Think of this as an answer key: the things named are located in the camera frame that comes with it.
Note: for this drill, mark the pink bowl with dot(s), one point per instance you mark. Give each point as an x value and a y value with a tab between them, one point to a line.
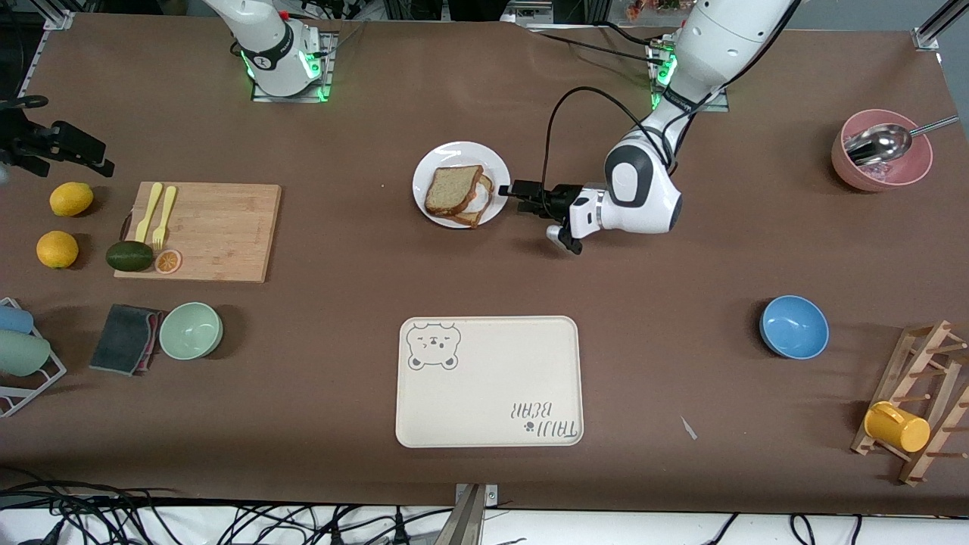
882	182

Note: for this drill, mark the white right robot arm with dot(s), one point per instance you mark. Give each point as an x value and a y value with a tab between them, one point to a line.
265	45

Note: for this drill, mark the cream bear print tray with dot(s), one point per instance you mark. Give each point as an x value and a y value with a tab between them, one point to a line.
488	386

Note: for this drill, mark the plain brown bread slice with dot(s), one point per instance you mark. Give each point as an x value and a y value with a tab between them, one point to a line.
453	189

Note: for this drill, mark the blue bowl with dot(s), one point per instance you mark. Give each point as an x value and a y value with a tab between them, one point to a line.
793	327

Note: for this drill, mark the lower yellow lemon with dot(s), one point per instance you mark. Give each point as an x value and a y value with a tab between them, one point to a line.
57	250

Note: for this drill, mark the toast slice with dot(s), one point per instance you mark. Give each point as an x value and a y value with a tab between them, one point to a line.
473	218

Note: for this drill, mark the green avocado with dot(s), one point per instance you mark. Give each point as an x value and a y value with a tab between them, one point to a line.
129	256

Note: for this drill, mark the pale green bowl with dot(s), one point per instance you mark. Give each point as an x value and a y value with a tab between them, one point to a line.
191	331

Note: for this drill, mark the dark grey folded cloth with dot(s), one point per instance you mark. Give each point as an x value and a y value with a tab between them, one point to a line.
121	339

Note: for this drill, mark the light blue cup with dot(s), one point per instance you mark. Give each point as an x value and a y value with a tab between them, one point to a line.
14	319

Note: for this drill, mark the metal table edge bracket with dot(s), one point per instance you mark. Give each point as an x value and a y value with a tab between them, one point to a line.
471	518

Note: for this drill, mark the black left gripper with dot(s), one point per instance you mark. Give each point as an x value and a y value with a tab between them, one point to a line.
558	199

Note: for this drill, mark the small white tape scrap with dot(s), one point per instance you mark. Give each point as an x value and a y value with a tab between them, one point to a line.
688	428

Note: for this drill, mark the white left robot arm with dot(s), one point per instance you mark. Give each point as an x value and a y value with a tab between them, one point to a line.
643	197

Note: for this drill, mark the yellow plastic knife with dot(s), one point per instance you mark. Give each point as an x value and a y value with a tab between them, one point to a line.
147	216

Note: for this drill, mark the yellow mug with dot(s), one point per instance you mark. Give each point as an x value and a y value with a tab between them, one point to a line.
897	428

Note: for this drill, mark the yellow plastic fork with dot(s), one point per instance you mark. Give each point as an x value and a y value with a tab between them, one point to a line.
163	216

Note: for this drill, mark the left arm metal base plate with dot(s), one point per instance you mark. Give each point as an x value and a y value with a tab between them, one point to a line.
719	108

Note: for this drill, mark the yellow lemon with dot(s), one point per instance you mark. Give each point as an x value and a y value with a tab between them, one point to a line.
71	199
57	250

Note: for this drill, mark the aluminium frame corner bracket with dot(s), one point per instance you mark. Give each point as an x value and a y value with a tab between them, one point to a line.
927	34
59	19

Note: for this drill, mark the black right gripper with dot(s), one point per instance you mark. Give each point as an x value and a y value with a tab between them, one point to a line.
32	142

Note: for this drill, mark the white round plate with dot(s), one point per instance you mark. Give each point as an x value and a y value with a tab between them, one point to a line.
435	155

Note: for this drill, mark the pale green cup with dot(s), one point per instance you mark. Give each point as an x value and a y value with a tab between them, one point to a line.
21	353

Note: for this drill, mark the orange slice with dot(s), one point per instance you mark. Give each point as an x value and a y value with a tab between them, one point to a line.
168	262

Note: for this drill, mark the wooden mug rack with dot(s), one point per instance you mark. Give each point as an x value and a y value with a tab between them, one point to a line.
920	356

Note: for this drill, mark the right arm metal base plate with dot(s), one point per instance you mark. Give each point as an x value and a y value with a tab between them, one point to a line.
288	98

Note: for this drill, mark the shiny metal ladle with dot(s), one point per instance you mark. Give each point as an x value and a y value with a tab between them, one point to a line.
882	144

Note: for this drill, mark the fried egg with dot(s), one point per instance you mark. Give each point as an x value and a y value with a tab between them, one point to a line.
477	200

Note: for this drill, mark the wooden cutting board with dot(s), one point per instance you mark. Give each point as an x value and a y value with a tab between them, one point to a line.
219	231

